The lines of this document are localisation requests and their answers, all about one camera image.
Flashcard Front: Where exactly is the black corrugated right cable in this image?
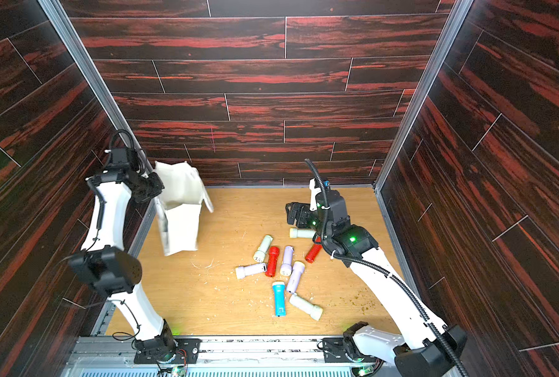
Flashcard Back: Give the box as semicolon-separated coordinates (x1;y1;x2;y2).
305;159;469;377

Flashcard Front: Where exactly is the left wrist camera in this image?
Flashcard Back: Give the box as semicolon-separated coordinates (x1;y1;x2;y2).
105;130;144;174

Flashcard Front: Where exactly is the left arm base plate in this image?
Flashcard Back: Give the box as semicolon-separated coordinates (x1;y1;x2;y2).
133;336;201;365

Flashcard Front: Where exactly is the pale green flashlight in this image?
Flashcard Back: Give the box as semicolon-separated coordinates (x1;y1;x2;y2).
253;235;273;263
289;293;323;321
289;228;317;239

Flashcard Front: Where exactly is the pale green flashlight top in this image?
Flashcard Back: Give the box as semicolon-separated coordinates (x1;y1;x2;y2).
289;228;317;239

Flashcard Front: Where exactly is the blue flashlight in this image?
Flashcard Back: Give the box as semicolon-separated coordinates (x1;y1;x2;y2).
272;281;287;317

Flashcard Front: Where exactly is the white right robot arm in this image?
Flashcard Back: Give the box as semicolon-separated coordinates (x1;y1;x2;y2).
286;187;468;376

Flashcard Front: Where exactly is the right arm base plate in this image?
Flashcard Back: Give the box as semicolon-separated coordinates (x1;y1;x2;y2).
317;336;383;364

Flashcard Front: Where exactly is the pale green flashlight bottom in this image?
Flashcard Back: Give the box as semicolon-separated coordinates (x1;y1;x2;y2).
289;293;323;321

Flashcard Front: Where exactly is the red flashlight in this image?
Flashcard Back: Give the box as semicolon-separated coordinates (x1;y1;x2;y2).
305;243;322;263
265;246;280;277

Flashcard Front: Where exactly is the lilac flashlight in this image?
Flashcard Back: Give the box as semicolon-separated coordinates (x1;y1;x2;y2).
236;262;267;280
286;261;306;295
280;245;295;276

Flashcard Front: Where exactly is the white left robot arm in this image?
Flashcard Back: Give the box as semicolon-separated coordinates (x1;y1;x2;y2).
68;167;177;362

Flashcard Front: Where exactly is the white floral tote bag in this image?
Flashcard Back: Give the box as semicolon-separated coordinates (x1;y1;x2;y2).
155;161;214;256

